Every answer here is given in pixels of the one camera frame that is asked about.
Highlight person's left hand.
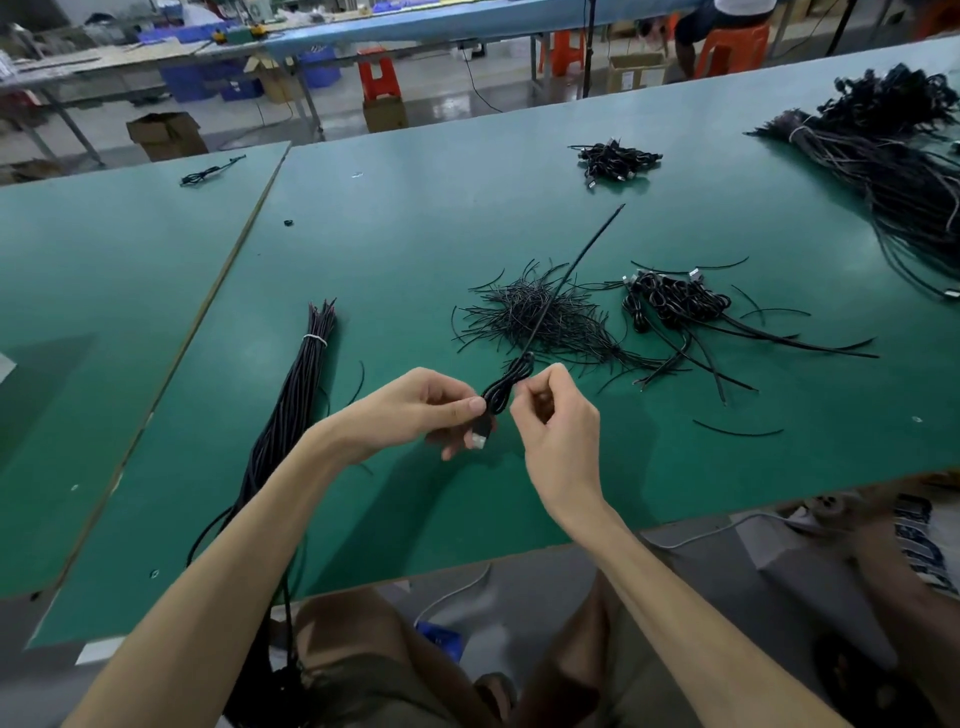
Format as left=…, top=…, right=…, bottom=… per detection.
left=307, top=367, right=489, bottom=467

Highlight person's right hand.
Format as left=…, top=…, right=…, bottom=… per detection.
left=510, top=363, right=605, bottom=534

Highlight long black cable bundle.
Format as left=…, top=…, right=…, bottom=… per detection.
left=187, top=300, right=341, bottom=728

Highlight pile of black wire ties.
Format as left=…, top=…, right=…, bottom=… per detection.
left=450, top=262, right=662, bottom=395

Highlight small pile of knotted cables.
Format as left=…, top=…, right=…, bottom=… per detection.
left=570, top=139, right=663, bottom=191

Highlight small cable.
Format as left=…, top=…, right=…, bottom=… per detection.
left=180, top=154, right=248, bottom=188

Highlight large heap of black cables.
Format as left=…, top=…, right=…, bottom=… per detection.
left=750, top=63, right=960, bottom=299

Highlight person's left forearm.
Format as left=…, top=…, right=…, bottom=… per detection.
left=67, top=427, right=354, bottom=728

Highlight person's right forearm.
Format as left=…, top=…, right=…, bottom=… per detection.
left=562, top=502, right=849, bottom=728

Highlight person's brown shorts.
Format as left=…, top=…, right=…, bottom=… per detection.
left=285, top=585, right=482, bottom=728

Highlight person's right leg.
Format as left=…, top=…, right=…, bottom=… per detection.
left=852, top=487, right=960, bottom=728

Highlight blue plastic item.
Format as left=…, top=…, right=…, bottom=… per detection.
left=417, top=622, right=467, bottom=662

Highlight black sandal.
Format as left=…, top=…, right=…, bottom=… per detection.
left=474, top=672, right=519, bottom=728

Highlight small cardboard box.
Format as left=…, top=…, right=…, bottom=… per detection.
left=363, top=97, right=410, bottom=134

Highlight red plastic stool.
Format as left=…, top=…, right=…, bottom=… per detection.
left=357, top=48, right=404, bottom=104

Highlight open cardboard box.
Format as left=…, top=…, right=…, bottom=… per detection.
left=126, top=111, right=210, bottom=164

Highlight orange plastic stool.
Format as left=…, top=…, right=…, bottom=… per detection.
left=693, top=22, right=771, bottom=80
left=547, top=30, right=587, bottom=80

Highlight black fan on stand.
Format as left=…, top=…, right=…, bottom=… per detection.
left=580, top=0, right=599, bottom=101

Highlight long blue workbench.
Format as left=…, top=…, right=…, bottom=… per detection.
left=255, top=0, right=707, bottom=62

